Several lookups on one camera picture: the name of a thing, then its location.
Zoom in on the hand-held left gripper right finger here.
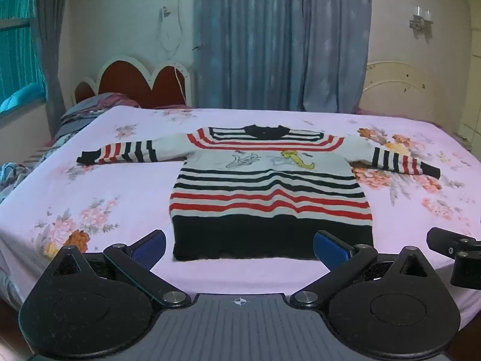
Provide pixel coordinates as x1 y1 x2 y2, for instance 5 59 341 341
291 230 433 307

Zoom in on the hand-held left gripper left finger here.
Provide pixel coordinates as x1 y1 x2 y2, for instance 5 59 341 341
51 229 190 307

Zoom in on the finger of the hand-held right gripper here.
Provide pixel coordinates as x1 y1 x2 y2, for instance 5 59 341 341
426 227 479 259

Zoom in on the striped knit sweater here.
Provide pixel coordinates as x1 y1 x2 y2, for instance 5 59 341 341
76 124 441 261

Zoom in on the pink floral bed sheet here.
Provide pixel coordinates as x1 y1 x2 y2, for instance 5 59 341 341
0 105 481 324

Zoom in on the blue crumpled cloth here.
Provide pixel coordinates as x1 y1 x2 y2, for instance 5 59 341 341
0 162 29 204

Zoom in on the red and white headboard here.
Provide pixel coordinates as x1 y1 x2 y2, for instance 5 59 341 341
71 55 194 109

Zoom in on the wide blue-grey curtain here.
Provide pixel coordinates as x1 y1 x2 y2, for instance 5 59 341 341
192 0 372 114

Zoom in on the narrow blue-grey curtain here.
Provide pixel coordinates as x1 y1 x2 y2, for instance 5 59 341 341
30 0 72 141

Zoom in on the window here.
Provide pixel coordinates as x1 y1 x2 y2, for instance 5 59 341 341
0 0 47 113

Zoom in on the white hanging cable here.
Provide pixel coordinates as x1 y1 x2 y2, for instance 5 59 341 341
156 0 188 102

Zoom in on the glass wall lamp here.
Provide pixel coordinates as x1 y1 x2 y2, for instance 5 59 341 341
409 5 433 42

